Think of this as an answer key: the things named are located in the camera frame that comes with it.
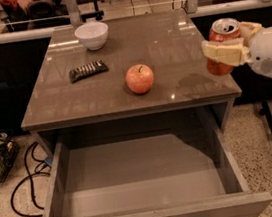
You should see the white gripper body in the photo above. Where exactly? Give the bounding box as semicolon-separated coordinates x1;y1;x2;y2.
249;27;272;78

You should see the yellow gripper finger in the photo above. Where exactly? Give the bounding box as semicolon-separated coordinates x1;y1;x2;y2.
201;37;250;67
239;21;263;47

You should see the red coke can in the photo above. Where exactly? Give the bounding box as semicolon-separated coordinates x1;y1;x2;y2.
202;18;243;76

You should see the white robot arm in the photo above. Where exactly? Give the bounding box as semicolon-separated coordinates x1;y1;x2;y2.
201;21;272;78

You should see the grey cabinet with glossy top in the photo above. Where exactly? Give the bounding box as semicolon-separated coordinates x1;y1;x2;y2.
22;9;241;153

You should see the open grey top drawer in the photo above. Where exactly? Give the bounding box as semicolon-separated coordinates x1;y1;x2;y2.
43;122;272;217

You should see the red apple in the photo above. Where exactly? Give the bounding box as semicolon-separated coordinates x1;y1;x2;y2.
125;64;154;95

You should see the dark striped snack bar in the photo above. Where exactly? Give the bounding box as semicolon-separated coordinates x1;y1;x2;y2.
68;60;108;83

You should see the white ceramic bowl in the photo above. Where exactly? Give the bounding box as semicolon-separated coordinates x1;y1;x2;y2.
74;21;109;50

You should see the black floor cable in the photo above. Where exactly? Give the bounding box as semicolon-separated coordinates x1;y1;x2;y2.
2;139;57;217

